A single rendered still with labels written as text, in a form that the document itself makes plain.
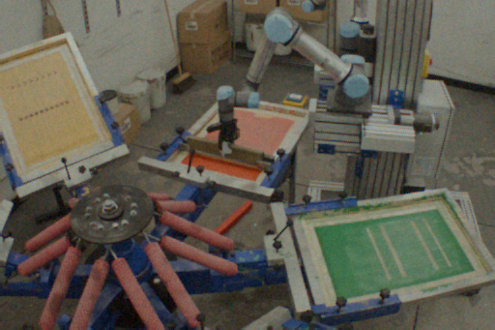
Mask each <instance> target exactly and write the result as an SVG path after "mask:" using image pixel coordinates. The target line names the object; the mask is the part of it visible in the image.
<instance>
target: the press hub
mask: <svg viewBox="0 0 495 330"><path fill-rule="evenodd" d="M153 216H154V204H153V201H152V199H151V198H150V197H149V195H148V194H147V193H146V192H145V191H143V190H142V189H140V188H137V187H135V186H132V185H111V186H103V187H100V188H98V189H95V190H94V191H92V192H90V193H88V194H87V195H85V196H84V197H83V198H81V199H80V200H79V201H78V202H77V203H76V205H75V206H74V207H73V210H72V212H71V218H70V224H71V227H72V229H73V232H74V233H75V234H76V236H77V237H79V238H80V239H82V240H83V241H86V242H88V243H92V244H101V245H100V246H98V248H96V249H95V250H94V251H93V252H91V254H90V255H88V258H87V259H86V261H85V263H84V265H90V264H94V265H95V261H96V260H99V259H102V260H103V259H104V256H105V253H106V251H107V249H106V248H108V246H107V247H105V246H104V245H110V244H112V246H111V248H112V250H113V251H114V253H115V254H116V256H117V258H118V259H119V258H120V257H122V258H124V259H125V261H126V263H127V265H128V266H129V268H130V269H131V272H132V273H133V275H134V277H135V279H136V280H137V282H138V284H139V285H140V284H144V282H145V281H146V282H147V283H148V285H149V286H150V287H151V288H152V290H153V291H154V292H155V293H156V294H157V296H158V297H159V299H160V300H161V302H162V303H163V305H164V306H165V308H166V309H167V310H168V311H169V312H170V313H171V314H172V313H174V312H175V309H177V307H178V305H177V304H176V303H175V301H174V299H173V298H172V296H171V294H170V293H169V291H168V289H167V287H166V286H165V285H164V283H163V281H162V279H161V278H160V275H153V263H152V262H151V260H150V258H149V257H148V255H147V253H146V252H145V250H144V249H143V248H141V247H140V246H139V245H140V244H141V243H142V242H143V241H144V240H145V238H144V236H143V235H137V234H139V233H140V232H141V231H143V230H144V229H145V228H146V227H147V226H148V224H149V223H150V222H151V221H152V219H153ZM161 251H162V252H163V253H164V255H165V257H166V259H167V261H176V260H178V259H177V257H176V256H175V255H174V254H171V253H169V252H166V251H164V250H161ZM114 260H115V257H114V256H113V254H112V252H111V251H110V249H109V254H108V255H107V259H106V260H105V261H106V262H108V263H109V265H110V267H109V270H108V273H107V275H106V278H105V280H104V284H103V285H102V289H101V292H102V291H103V290H104V288H105V287H106V286H107V285H108V284H112V285H116V286H118V287H120V288H122V290H121V291H120V292H119V294H118V295H117V296H116V298H115V299H114V300H113V302H111V305H109V306H108V310H109V311H111V312H119V313H122V315H121V316H119V319H117V321H116V322H115V327H119V328H126V329H135V330H148V329H147V327H146V326H145V324H144V322H143V321H142V319H141V317H140V316H139V314H138V312H137V311H136V309H135V307H134V306H133V304H132V301H131V299H130V298H129V296H128V295H127V293H126V291H125V290H124V288H123V286H122V284H121V283H120V281H119V279H118V277H117V276H116V274H115V272H114V269H113V268H112V266H111V264H112V262H113V261H114Z"/></svg>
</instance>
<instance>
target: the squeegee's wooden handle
mask: <svg viewBox="0 0 495 330"><path fill-rule="evenodd" d="M188 144H189V145H190V146H191V149H194V150H198V151H202V152H207V153H211V154H216V155H220V156H222V155H221V153H220V151H219V149H218V141H217V140H212V139H208V138H204V137H199V136H194V135H189V136H188ZM227 146H228V148H229V149H231V151H232V152H231V153H230V154H224V157H228V158H232V159H237V160H241V161H245V162H250V163H254V164H256V165H257V161H262V162H264V151H262V150H257V149H252V148H248V147H244V146H240V145H235V144H230V143H227ZM256 160H257V161H256Z"/></svg>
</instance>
